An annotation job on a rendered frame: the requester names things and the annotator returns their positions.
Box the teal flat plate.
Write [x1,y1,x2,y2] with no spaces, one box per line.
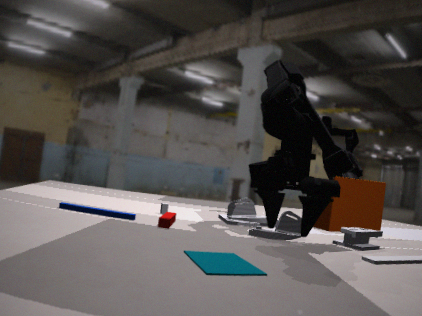
[184,251,267,276]

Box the blue flat bar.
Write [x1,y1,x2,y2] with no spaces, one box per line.
[59,202,136,221]

